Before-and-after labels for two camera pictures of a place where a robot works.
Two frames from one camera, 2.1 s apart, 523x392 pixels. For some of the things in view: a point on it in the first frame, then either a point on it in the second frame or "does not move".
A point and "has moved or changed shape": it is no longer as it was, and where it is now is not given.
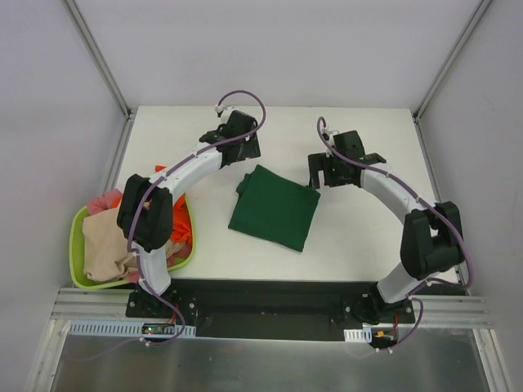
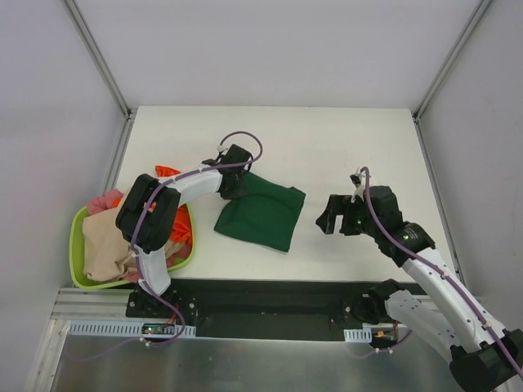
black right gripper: (319, 171) to (345, 214)
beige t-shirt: (105, 247) does not move
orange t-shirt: (181, 226) does not move
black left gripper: (248, 145) to (234, 188)
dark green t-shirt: (273, 207) has moved or changed shape
